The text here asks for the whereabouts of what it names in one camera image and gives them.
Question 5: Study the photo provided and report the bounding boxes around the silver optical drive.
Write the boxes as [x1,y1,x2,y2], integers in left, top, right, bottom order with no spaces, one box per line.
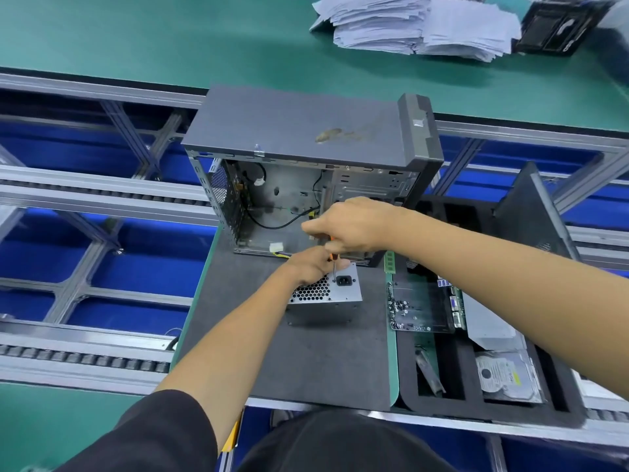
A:
[461,288,528,353]

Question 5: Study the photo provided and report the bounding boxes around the person's right hand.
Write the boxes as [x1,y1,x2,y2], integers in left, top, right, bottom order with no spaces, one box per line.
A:
[299,195,405,258]

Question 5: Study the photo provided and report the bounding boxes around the clear plastic tray with screws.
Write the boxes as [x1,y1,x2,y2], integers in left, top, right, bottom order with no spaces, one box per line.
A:
[388,278,455,334]

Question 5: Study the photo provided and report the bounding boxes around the dark grey foam mat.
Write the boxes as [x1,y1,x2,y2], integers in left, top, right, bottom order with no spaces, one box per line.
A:
[171,224,400,413]

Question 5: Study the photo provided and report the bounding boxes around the silver hard drive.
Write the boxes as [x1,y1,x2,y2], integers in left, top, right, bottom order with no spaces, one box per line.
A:
[474,347,544,405]

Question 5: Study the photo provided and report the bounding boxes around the person's left hand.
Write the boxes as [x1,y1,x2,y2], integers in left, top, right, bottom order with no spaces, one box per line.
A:
[279,245,341,289]

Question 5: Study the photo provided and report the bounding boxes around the yellow box with green button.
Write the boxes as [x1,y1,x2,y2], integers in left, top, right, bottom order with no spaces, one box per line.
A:
[220,406,246,456]

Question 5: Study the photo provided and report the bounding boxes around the person's left forearm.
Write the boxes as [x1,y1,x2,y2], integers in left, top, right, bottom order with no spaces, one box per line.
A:
[155,268,304,453]

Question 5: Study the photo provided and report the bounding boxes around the person's right forearm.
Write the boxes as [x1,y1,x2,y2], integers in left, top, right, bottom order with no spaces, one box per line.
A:
[388,213,629,399]

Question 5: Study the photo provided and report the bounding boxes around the black foam tray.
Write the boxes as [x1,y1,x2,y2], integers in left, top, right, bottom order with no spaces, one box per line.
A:
[392,195,590,429]

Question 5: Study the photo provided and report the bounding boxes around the stack of white papers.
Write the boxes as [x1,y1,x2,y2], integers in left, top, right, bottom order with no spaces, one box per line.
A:
[309,0,525,64]

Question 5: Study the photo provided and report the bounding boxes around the silver power supply unit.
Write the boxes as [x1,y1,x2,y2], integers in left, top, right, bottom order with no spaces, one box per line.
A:
[286,261,366,307]

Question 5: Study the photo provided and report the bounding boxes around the person's black shirt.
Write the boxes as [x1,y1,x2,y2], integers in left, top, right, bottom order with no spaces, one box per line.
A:
[53,387,220,472]

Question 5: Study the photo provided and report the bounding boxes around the green motherboard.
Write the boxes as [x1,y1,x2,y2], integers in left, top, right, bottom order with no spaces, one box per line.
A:
[384,251,466,336]

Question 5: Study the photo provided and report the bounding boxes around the grey computer tower case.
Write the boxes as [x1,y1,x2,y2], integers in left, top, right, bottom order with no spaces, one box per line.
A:
[181,84,446,267]

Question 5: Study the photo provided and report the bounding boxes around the dark grey case side panel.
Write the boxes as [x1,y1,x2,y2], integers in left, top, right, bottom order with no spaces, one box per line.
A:
[490,161,582,264]

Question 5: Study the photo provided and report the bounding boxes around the person's black trousers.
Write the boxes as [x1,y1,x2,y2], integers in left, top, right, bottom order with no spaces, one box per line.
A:
[235,406,459,472]

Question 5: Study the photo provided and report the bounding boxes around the black cardboard box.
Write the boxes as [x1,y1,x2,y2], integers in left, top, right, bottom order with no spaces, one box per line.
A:
[512,0,613,58]

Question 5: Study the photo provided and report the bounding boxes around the aluminium conveyor frame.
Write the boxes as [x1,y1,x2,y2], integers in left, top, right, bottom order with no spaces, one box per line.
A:
[0,68,629,448]

